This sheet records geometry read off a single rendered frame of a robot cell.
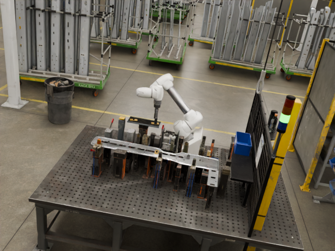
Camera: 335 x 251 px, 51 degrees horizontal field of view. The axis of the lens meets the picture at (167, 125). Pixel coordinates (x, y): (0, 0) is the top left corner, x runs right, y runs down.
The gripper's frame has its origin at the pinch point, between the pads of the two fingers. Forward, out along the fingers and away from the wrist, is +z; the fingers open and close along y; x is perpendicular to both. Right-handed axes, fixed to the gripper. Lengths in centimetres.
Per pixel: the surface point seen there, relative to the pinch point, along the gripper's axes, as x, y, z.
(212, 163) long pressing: 61, 51, 20
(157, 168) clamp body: 3, 59, 26
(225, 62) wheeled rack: 229, -603, 92
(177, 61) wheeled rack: 89, -573, 92
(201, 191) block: 49, 71, 42
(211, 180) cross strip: 54, 81, 20
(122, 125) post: -35.9, -4.2, 11.8
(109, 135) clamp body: -49, 11, 18
